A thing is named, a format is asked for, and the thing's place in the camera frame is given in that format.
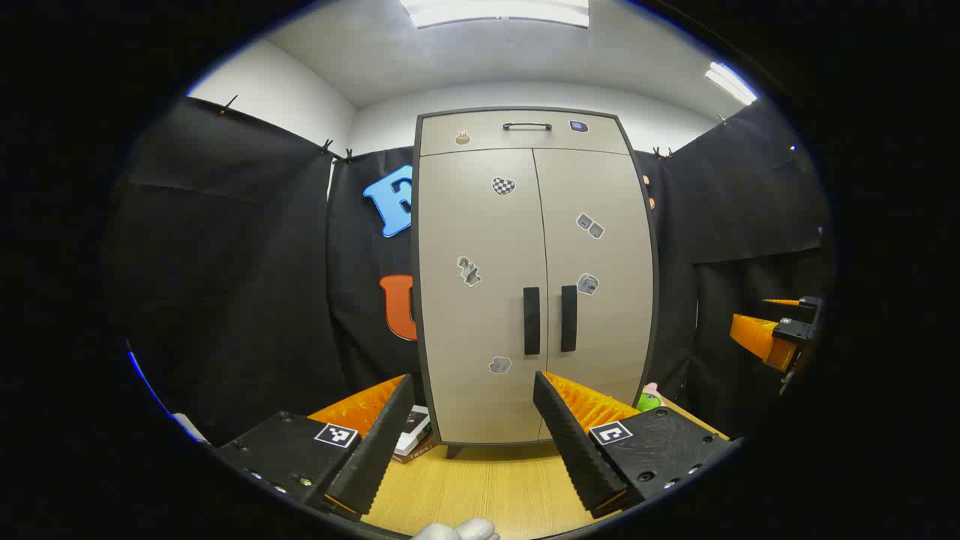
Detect white paper sheet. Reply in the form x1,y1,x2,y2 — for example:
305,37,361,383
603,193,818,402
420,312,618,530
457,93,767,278
172,412,209,443

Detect white book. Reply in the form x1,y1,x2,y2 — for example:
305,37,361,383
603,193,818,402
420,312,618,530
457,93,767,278
394,405,434,457

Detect computer monitor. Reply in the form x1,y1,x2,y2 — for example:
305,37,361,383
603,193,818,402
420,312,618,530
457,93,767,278
126,341,177,417

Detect black backdrop cloth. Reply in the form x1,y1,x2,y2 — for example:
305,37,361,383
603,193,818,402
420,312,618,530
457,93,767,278
105,94,833,447

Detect beige cabinet drawer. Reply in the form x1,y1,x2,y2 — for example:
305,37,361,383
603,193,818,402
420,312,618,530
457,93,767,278
418,111,631,157

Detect beige double-door shoe cabinet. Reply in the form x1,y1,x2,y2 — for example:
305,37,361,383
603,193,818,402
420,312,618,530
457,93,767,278
410,106,661,460

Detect ceiling light panel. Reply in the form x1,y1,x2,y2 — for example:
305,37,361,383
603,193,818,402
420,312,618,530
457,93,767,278
705,61,758,106
399,0,591,29

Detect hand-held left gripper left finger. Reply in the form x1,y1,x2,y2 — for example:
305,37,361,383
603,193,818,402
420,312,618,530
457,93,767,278
214,373,416,520

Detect beige cabinet door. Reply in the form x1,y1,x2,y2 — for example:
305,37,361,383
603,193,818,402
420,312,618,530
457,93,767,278
532,148,656,443
418,148,552,445

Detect brown book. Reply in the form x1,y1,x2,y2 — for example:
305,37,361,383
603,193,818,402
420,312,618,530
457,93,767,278
391,439,437,464

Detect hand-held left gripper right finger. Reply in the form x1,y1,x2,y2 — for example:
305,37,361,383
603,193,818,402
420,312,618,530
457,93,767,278
532,370,743,520

